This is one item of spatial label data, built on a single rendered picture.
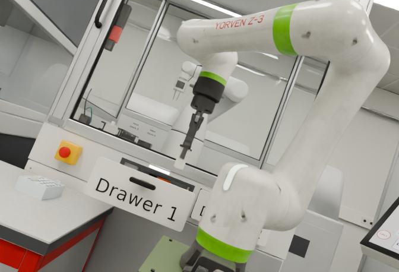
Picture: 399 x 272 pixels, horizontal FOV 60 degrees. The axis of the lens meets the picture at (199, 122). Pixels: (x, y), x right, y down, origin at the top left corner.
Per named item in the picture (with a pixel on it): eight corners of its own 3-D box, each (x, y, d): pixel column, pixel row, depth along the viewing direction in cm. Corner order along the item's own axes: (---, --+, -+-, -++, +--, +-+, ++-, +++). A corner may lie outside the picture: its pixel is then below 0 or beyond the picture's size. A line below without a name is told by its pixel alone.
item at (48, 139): (285, 260, 126) (298, 221, 128) (27, 157, 128) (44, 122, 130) (244, 218, 221) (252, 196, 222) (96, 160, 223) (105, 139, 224)
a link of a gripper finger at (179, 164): (190, 149, 107) (190, 149, 106) (181, 171, 106) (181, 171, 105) (181, 146, 107) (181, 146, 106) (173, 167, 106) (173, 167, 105)
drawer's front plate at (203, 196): (265, 247, 125) (275, 218, 126) (190, 217, 126) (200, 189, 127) (263, 246, 127) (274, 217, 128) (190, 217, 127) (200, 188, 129)
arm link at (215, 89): (228, 85, 106) (225, 91, 115) (193, 71, 106) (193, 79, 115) (222, 103, 105) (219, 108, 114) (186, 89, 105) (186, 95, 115)
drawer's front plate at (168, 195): (181, 232, 94) (196, 194, 95) (82, 193, 94) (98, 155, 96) (181, 231, 96) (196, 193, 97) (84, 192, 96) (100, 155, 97)
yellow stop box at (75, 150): (70, 165, 123) (79, 146, 124) (52, 158, 124) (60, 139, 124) (75, 165, 128) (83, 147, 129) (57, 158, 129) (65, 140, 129)
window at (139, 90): (280, 201, 131) (358, -21, 142) (70, 119, 132) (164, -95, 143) (279, 201, 131) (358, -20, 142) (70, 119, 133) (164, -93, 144)
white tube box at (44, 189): (40, 200, 94) (46, 187, 94) (13, 189, 95) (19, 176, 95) (60, 196, 106) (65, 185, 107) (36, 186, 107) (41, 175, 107)
